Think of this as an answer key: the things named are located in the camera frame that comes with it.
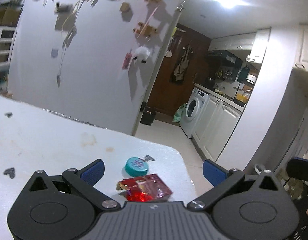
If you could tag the brown wooden door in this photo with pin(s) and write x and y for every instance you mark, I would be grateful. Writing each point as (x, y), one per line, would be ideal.
(184, 62)

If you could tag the white drawer cabinet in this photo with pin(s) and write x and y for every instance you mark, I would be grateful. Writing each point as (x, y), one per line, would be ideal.
(9, 17)

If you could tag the white kitchen cabinets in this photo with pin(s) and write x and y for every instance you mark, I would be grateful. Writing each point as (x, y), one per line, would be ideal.
(229, 90)

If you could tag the teal bottle cap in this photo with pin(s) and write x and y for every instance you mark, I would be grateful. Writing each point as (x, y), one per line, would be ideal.
(135, 167)

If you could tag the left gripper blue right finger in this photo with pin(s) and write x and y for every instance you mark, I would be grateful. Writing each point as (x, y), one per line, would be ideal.
(214, 173)

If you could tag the white plush toy magnet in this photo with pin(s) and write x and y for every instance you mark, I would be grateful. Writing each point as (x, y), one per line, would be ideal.
(141, 54)

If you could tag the black range hood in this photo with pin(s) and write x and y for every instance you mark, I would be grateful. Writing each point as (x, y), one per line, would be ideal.
(226, 57)

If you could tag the green plastic bag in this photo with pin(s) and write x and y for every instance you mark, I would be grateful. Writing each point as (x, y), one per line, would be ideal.
(178, 114)

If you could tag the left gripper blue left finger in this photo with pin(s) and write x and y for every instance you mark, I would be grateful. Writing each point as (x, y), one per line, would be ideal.
(93, 172)

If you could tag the pink card magnet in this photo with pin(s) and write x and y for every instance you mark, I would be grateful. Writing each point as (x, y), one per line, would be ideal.
(126, 61)

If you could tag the white washing machine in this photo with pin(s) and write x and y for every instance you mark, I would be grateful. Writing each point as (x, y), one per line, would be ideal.
(193, 111)

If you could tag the dark red cigarette box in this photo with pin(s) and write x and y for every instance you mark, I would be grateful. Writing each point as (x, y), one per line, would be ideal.
(148, 188)

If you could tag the black floor bin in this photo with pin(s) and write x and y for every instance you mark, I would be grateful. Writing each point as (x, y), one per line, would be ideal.
(148, 116)

